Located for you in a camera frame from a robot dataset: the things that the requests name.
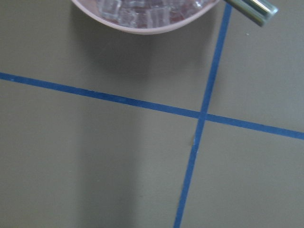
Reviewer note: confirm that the clear ice cubes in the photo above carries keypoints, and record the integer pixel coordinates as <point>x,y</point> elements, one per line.
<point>149,14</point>

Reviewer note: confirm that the pink bowl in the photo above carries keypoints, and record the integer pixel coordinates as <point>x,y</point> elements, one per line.
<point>89,7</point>

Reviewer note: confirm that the metal ice scoop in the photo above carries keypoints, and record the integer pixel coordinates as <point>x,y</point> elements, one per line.
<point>258,11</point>

